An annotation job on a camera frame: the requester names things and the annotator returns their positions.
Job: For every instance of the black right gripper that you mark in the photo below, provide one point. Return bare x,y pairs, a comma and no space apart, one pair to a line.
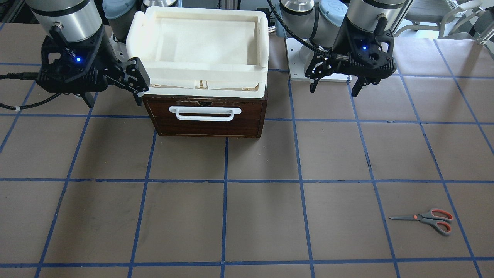
105,51

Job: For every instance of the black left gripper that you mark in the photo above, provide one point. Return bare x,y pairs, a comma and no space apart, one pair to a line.
340,42

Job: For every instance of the white drawer handle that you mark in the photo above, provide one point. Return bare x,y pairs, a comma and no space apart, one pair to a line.
204,113

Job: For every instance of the dark wooden drawer box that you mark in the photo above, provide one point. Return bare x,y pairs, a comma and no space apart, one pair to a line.
249,123

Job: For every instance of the grey orange scissors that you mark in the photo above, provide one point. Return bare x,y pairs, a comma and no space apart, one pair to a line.
437,218

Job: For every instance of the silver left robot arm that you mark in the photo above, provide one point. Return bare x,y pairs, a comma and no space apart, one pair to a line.
316,24

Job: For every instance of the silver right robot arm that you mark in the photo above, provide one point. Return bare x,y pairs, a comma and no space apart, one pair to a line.
79,19

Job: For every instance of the white foam tray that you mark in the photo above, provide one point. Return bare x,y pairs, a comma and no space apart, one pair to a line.
202,52

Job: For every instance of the white chair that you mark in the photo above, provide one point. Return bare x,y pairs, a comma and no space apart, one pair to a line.
434,15

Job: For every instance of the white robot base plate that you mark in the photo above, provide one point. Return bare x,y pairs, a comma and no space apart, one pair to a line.
298,57

